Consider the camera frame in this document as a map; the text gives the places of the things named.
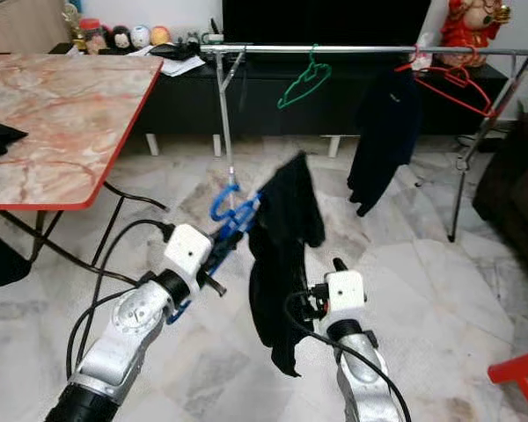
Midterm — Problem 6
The blue plastic hanger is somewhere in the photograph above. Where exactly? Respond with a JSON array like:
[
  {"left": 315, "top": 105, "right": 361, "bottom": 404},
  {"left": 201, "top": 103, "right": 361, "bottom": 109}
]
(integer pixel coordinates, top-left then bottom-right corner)
[{"left": 172, "top": 183, "right": 262, "bottom": 324}]

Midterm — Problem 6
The silver clothes rack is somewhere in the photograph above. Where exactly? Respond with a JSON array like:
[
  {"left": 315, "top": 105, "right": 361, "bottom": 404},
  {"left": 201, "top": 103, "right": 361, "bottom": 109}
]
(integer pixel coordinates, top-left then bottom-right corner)
[{"left": 201, "top": 44, "right": 528, "bottom": 243}]

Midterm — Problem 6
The red plastic hanger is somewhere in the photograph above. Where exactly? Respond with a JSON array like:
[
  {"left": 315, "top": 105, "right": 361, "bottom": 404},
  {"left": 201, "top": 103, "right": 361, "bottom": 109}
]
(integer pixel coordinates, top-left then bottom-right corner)
[
  {"left": 394, "top": 55, "right": 421, "bottom": 75},
  {"left": 414, "top": 57, "right": 495, "bottom": 118}
]

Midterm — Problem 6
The clear jar red lid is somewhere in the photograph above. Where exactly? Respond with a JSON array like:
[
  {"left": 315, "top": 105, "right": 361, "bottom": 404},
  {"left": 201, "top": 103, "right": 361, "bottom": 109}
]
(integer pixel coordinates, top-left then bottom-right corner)
[{"left": 79, "top": 19, "right": 104, "bottom": 54}]

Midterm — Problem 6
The black television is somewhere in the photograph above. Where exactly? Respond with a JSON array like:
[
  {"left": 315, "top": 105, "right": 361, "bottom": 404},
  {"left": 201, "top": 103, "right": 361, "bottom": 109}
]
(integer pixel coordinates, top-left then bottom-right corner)
[{"left": 222, "top": 0, "right": 432, "bottom": 47}]

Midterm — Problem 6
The black wallet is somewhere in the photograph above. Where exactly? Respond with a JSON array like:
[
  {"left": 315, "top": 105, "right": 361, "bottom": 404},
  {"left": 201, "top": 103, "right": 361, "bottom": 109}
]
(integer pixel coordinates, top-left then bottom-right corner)
[{"left": 154, "top": 44, "right": 199, "bottom": 61}]

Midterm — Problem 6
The light wooden cabinet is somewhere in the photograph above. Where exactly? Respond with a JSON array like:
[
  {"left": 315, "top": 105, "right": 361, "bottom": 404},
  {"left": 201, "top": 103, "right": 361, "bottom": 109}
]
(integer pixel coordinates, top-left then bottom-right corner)
[{"left": 0, "top": 0, "right": 76, "bottom": 55}]

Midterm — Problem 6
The black shirt white lettering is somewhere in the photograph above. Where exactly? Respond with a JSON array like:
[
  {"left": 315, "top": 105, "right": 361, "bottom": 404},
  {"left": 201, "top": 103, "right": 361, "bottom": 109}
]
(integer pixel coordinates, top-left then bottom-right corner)
[{"left": 246, "top": 151, "right": 326, "bottom": 377}]

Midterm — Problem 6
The black TV cabinet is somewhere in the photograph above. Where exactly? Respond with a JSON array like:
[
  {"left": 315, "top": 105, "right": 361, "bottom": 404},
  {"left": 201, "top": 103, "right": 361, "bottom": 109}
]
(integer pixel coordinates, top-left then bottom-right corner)
[{"left": 70, "top": 40, "right": 511, "bottom": 157}]

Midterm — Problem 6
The dark grey sofa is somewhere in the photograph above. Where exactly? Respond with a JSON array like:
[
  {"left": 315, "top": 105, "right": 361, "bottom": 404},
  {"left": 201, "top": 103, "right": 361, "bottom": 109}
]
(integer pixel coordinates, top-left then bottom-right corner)
[{"left": 473, "top": 114, "right": 528, "bottom": 265}]

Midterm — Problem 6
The round white blue plush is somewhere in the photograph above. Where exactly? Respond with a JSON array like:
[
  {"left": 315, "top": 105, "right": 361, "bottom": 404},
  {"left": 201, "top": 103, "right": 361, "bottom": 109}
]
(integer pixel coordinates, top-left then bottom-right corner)
[{"left": 131, "top": 25, "right": 151, "bottom": 48}]

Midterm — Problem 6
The round black white-face plush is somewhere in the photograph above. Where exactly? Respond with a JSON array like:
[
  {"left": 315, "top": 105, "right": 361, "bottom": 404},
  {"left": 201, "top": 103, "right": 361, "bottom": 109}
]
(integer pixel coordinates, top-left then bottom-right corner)
[{"left": 110, "top": 26, "right": 133, "bottom": 51}]

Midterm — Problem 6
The marble-pattern folding table red edge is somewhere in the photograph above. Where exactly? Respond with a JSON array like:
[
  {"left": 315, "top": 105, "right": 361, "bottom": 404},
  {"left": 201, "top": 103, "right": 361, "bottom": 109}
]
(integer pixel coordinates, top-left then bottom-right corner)
[{"left": 0, "top": 53, "right": 166, "bottom": 287}]

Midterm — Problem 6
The blue gold trophy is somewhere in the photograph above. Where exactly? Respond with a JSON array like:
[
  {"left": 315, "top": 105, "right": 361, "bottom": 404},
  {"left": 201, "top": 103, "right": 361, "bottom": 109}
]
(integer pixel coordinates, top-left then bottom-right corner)
[{"left": 62, "top": 2, "right": 84, "bottom": 43}]

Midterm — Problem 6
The red gold figurine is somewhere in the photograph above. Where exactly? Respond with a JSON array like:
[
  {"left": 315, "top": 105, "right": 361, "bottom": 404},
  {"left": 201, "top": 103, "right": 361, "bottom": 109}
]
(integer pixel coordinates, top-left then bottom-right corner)
[{"left": 440, "top": 0, "right": 511, "bottom": 54}]

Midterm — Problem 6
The round orange red plush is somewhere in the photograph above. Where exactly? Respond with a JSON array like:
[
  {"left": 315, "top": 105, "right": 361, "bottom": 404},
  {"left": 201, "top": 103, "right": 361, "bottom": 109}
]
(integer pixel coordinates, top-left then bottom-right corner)
[{"left": 150, "top": 25, "right": 172, "bottom": 47}]

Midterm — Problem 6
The green plastic hanger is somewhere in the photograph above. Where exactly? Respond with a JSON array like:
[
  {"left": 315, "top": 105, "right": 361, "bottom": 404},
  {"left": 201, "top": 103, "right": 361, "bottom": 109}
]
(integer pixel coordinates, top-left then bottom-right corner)
[{"left": 277, "top": 46, "right": 333, "bottom": 111}]

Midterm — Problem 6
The dark navy garment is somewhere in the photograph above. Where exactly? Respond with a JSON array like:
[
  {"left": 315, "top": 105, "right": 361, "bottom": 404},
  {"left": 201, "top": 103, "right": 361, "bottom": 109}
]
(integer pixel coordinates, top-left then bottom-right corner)
[{"left": 348, "top": 66, "right": 423, "bottom": 216}]

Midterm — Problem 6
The red plastic stool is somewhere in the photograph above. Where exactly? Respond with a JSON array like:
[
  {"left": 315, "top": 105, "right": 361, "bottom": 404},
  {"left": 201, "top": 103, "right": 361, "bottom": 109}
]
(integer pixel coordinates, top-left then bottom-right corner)
[{"left": 488, "top": 349, "right": 528, "bottom": 416}]

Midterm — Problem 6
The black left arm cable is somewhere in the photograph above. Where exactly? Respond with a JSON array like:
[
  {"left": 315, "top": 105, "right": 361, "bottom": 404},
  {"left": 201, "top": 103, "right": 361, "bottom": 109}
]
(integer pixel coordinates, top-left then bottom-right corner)
[{"left": 66, "top": 220, "right": 177, "bottom": 379}]

